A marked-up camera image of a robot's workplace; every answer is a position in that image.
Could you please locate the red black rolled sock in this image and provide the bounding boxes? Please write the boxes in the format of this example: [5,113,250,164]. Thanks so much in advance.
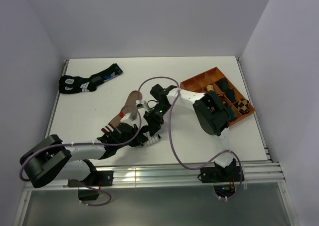
[218,94,227,105]

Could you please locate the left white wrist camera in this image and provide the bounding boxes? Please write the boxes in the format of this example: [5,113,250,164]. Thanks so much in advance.
[120,112,137,125]

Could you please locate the yellow rolled sock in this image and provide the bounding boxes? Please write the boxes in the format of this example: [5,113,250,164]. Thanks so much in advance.
[206,85,215,92]

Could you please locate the dark green rolled sock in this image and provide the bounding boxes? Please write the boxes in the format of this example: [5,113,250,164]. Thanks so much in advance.
[216,78,230,92]

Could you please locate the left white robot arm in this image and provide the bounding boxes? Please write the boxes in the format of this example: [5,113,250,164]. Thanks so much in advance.
[19,123,149,188]

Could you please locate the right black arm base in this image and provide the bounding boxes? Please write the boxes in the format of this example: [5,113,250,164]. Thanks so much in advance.
[197,159,245,201]

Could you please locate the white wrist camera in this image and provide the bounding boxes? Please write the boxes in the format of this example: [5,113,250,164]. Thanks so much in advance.
[136,100,152,112]
[120,112,137,125]

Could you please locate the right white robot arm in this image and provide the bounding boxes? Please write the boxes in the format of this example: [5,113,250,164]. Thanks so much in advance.
[144,84,236,181]

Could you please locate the dark teal rolled sock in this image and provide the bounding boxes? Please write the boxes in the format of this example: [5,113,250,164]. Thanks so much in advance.
[226,89,236,103]

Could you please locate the orange compartment tray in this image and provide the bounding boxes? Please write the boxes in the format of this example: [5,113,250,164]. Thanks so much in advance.
[180,67,255,126]

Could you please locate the aluminium table rail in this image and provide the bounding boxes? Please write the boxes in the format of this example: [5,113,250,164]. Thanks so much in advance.
[24,161,286,191]

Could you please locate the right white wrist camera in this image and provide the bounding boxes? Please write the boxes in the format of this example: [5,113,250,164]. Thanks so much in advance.
[136,100,152,112]

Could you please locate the black blue patterned sock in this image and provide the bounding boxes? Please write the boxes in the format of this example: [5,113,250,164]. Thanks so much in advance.
[58,63,123,94]

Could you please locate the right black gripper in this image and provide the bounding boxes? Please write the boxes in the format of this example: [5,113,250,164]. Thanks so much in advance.
[144,103,171,137]

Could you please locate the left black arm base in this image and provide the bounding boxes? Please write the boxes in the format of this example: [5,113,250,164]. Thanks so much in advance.
[67,170,114,203]

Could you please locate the white black striped sock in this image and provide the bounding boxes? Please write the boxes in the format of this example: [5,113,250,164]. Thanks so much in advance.
[140,126,161,146]

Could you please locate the brown sock red stripes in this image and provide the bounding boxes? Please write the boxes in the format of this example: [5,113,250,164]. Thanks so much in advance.
[101,90,143,135]

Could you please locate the brown checkered rolled sock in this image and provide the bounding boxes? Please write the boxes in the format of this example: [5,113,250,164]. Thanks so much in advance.
[237,98,250,115]

